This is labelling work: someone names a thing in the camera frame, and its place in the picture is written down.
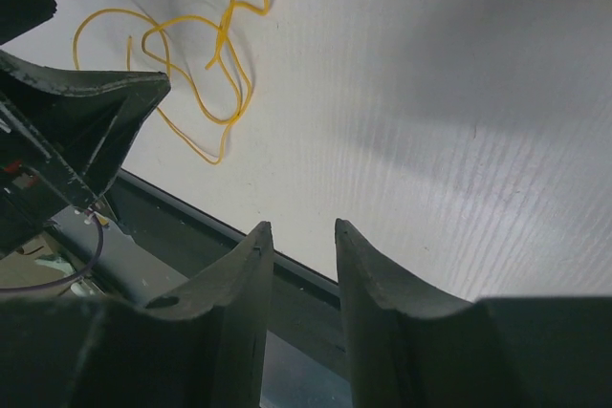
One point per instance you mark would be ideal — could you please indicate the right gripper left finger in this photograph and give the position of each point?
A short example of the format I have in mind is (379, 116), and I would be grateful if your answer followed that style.
(199, 345)

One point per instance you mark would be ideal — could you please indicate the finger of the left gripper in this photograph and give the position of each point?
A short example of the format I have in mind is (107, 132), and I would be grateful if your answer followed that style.
(73, 129)
(20, 16)

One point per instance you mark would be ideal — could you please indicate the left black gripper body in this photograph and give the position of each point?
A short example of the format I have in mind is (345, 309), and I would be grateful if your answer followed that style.
(36, 181)

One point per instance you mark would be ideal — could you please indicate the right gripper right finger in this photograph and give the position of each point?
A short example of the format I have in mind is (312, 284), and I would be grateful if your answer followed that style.
(410, 344)

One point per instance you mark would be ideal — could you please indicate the aluminium front rail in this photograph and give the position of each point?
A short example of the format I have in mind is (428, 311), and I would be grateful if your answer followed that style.
(155, 242)

